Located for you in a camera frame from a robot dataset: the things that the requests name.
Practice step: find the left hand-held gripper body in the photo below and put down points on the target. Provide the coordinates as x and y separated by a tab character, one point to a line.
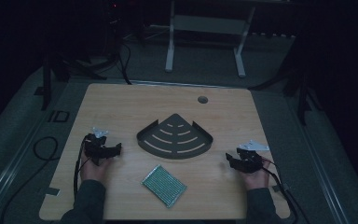
95	146

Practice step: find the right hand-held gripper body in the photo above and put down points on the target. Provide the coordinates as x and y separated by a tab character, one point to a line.
251	158

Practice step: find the person's left hand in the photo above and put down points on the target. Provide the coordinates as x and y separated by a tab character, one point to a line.
95	170

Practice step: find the person's right hand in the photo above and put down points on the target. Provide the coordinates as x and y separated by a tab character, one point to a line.
257	179

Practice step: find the black metal corner shelf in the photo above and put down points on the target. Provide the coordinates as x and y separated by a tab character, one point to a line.
174	138

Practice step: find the green scouring pad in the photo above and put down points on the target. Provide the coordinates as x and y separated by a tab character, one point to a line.
164	186

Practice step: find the black metal stand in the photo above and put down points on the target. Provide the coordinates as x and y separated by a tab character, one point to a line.
46	84
303	93

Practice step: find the white metal stand frame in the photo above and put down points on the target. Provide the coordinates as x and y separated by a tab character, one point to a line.
205	25

